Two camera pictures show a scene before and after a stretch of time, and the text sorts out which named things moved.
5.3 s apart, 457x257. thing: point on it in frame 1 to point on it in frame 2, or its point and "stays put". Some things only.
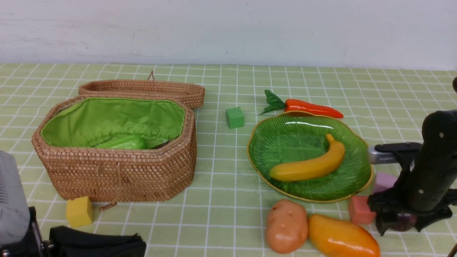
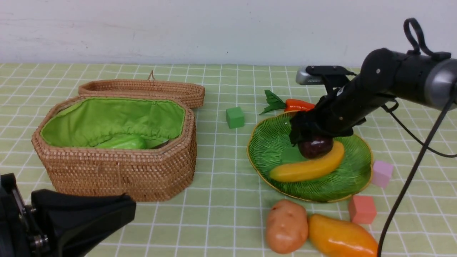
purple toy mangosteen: x=405 y=222 to x=316 y=147
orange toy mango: x=332 y=237 stays put
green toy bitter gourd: x=127 y=141 stays put
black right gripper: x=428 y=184 to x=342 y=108
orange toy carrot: x=274 y=102 stays put
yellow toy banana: x=326 y=163 stays put
